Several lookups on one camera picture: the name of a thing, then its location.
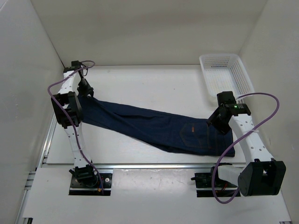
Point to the aluminium rail frame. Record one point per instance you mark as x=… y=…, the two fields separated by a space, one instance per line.
x=149 y=186

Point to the white perforated plastic basket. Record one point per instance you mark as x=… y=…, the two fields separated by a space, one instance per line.
x=224 y=72

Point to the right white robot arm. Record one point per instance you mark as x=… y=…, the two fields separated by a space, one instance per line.
x=262 y=175

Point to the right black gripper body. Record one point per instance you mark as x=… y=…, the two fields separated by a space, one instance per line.
x=219 y=124

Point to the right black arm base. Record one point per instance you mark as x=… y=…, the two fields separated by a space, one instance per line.
x=202 y=179

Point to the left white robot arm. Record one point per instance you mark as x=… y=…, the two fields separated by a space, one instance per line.
x=68 y=111

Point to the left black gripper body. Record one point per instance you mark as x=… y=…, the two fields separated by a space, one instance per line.
x=84 y=88

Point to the dark blue denim trousers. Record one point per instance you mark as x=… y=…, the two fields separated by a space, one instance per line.
x=168 y=132

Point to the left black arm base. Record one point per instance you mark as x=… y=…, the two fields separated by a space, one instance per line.
x=86 y=182

